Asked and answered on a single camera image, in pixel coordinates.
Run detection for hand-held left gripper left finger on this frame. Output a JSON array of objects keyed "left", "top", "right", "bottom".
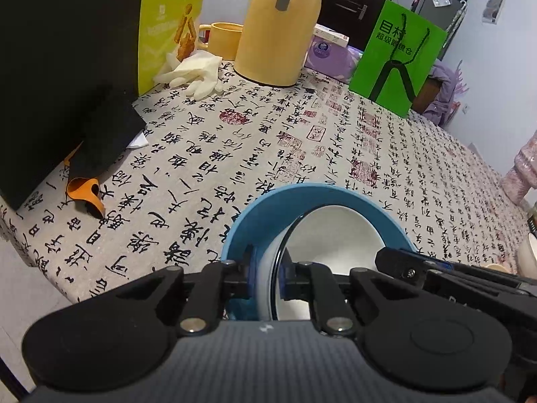
[{"left": 110, "top": 244, "right": 257, "bottom": 337}]

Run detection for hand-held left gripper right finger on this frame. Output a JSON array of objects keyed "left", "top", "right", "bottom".
[{"left": 280, "top": 261, "right": 421, "bottom": 338}]

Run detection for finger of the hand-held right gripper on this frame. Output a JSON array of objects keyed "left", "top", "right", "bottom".
[{"left": 374, "top": 246, "right": 452, "bottom": 288}]

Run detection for white bowl with black rim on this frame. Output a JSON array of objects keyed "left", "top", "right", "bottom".
[
  {"left": 256, "top": 204, "right": 385, "bottom": 322},
  {"left": 516, "top": 232, "right": 537, "bottom": 280}
]

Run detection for blue bowl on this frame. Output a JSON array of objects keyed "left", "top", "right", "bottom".
[{"left": 220, "top": 182, "right": 416, "bottom": 322}]

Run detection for pink ceramic vase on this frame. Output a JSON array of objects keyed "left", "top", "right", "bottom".
[{"left": 499, "top": 132, "right": 537, "bottom": 209}]

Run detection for wooden chair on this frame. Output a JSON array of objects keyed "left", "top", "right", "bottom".
[{"left": 410, "top": 77, "right": 439, "bottom": 114}]

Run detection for purple padded jacket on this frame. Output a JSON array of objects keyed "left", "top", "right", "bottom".
[{"left": 421, "top": 60, "right": 467, "bottom": 127}]

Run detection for orange plastic piece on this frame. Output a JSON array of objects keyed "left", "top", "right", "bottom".
[{"left": 66, "top": 176, "right": 106, "bottom": 219}]

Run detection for green paper bag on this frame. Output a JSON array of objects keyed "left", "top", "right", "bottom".
[{"left": 348, "top": 0, "right": 448, "bottom": 119}]

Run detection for white rubber gloves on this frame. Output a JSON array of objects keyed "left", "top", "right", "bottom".
[{"left": 153, "top": 49, "right": 226, "bottom": 100}]

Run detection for purple tissue pack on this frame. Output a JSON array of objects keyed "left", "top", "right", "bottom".
[{"left": 302, "top": 35, "right": 364, "bottom": 86}]

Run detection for flat white box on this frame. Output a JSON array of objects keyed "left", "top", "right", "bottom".
[{"left": 313, "top": 23, "right": 350, "bottom": 48}]

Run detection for yellow mug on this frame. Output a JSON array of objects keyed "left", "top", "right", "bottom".
[{"left": 197, "top": 21, "right": 244, "bottom": 62}]

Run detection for yellow thermos jug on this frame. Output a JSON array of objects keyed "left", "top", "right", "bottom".
[{"left": 233, "top": 0, "right": 323, "bottom": 88}]

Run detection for grey refrigerator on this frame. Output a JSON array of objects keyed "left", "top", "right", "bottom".
[{"left": 410, "top": 0, "right": 471, "bottom": 62}]

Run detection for yellow-green snack box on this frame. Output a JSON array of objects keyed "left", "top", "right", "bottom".
[{"left": 138, "top": 0, "right": 206, "bottom": 97}]

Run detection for white wall panel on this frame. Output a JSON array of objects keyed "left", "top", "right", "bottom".
[{"left": 481, "top": 0, "right": 504, "bottom": 25}]

